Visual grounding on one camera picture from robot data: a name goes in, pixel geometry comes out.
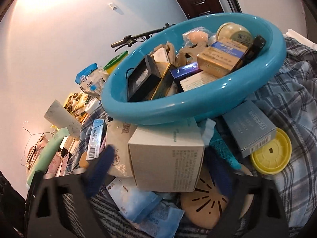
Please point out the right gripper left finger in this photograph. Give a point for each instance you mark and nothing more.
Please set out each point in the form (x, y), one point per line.
(46, 215)

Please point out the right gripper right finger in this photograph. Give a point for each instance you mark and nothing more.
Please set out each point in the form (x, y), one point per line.
(256, 198)

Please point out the mint green tube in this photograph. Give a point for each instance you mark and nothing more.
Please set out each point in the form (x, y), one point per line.
(44, 159)

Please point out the yellow round plastic lid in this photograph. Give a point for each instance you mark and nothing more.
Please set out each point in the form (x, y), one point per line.
(271, 156)

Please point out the striped grey cloth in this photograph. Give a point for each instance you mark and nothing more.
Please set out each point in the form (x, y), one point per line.
(117, 226)

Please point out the tan round vented disc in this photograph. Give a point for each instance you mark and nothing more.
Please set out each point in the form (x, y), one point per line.
(206, 204)

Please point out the white marbled tumbler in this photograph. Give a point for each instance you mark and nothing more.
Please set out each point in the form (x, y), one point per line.
(58, 116)

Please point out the raison blue white box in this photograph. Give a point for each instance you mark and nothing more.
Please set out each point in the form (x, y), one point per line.
(96, 138)

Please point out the grey-blue cosmetic box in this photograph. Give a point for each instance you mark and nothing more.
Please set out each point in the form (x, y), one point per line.
(250, 127)

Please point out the blue wet wipes packet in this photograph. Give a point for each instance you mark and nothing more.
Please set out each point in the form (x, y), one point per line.
(133, 203)

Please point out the teal comb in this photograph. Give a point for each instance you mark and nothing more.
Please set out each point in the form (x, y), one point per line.
(223, 151)

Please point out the yellow snack bag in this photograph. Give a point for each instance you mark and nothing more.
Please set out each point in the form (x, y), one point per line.
(76, 105)

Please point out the beige paper pouch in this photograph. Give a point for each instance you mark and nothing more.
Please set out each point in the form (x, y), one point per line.
(118, 135)

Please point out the white jar blue base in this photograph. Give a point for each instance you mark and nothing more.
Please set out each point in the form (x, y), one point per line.
(92, 105)

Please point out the large white cardboard box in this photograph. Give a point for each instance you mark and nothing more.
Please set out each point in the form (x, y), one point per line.
(167, 157)

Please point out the blue white snack bag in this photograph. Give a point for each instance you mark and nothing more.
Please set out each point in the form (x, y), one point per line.
(92, 79)

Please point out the blue plaid cloth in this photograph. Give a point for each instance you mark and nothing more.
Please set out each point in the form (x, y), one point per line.
(289, 101)

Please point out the blue plastic basin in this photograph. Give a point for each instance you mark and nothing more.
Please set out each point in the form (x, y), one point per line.
(210, 100)

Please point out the yellow box green lid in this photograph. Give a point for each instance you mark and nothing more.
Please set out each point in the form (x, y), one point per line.
(112, 65)

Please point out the black window box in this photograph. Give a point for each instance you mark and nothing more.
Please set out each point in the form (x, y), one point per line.
(142, 80)

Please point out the white text box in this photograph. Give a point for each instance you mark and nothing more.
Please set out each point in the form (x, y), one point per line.
(197, 80)

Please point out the gold cardboard box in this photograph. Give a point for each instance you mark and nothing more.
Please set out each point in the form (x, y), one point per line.
(220, 58)

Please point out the dark blue small box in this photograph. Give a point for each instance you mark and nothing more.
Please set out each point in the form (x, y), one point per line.
(184, 72)

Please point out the black slim bottle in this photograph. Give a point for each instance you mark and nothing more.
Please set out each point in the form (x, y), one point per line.
(251, 53)

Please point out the round cream jar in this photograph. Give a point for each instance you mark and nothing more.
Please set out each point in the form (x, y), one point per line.
(235, 32)

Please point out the bicycle with black handlebar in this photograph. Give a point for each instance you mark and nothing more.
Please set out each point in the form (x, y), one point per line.
(132, 40)

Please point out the white wall switch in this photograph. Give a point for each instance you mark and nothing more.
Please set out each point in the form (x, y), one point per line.
(112, 6)

